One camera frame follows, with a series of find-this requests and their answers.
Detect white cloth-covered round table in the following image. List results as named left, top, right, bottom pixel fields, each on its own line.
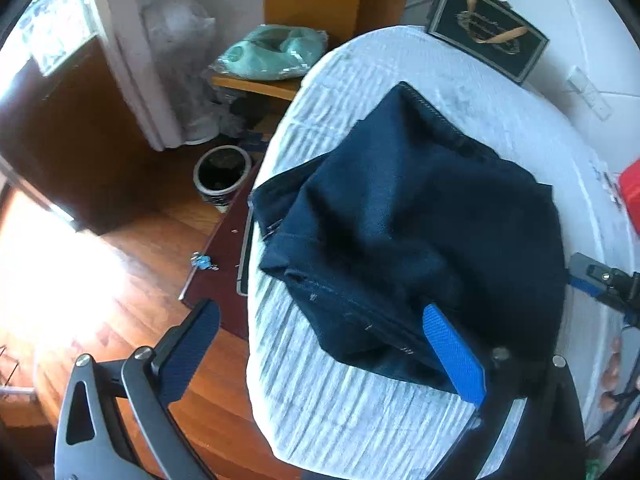
left=243, top=25, right=640, bottom=471

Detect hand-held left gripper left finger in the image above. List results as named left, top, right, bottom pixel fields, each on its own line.
left=54, top=299, right=222, bottom=480

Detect dark green gift bag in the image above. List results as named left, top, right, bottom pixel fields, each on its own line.
left=426, top=0, right=550, bottom=85

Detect bunch of keys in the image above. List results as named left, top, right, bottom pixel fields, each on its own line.
left=189, top=252, right=220, bottom=272

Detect green plastic bag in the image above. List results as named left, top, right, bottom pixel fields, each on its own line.
left=210, top=24, right=330, bottom=82

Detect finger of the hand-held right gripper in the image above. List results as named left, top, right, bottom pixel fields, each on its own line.
left=567, top=252, right=640, bottom=313

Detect clear plastic bag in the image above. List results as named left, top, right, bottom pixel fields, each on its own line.
left=142, top=0, right=221, bottom=141

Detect dark brown wooden door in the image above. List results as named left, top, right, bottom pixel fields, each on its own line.
left=0, top=40, right=166, bottom=233

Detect window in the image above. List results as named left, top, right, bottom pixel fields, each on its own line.
left=15, top=0, right=101, bottom=77

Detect pale curtain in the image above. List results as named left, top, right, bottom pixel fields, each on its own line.
left=85, top=0, right=181, bottom=152

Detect dark red floor mat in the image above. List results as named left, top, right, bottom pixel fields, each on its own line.
left=179, top=160, right=261, bottom=341

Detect dark blue jeans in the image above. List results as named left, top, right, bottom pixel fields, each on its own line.
left=248, top=81, right=568, bottom=396

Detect wooden nightstand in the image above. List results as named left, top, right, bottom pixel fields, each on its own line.
left=210, top=74, right=303, bottom=103

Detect red plastic suitcase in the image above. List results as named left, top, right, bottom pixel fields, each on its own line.
left=617, top=157, right=640, bottom=236

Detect person's right hand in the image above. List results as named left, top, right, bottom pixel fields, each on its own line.
left=600, top=335, right=640, bottom=411

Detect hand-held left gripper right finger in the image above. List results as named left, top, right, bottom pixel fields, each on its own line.
left=421, top=304, right=587, bottom=480

